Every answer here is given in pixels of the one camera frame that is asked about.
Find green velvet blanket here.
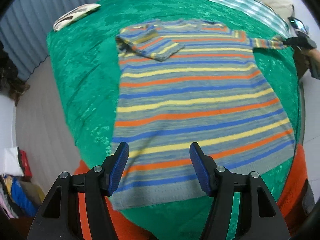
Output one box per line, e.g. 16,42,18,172
46,0,304,240

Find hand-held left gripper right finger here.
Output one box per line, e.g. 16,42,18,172
189,142,292,240

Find striped knitted sweater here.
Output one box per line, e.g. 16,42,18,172
110,19,297,210

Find brown wooden nightstand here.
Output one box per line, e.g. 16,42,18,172
294,46,312,80

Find person's right hand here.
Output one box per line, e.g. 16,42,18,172
305,48,320,65

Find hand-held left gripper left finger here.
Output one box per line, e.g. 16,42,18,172
27,142,130,240

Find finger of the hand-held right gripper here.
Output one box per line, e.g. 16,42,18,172
284,36,317,50

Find red cloth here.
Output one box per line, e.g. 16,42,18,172
19,150,33,180

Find green checked bed sheet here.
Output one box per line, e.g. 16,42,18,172
149,0,290,38

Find patterned white pillow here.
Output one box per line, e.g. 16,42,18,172
53,3,102,32

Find dark hanging clothes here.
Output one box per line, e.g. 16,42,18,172
0,40,30,105

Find pile of colourful clothes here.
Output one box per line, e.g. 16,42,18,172
0,175,43,218

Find white folded cloth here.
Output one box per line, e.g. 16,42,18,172
4,147,24,177

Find grey-blue curtain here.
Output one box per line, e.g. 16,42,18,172
0,0,127,82

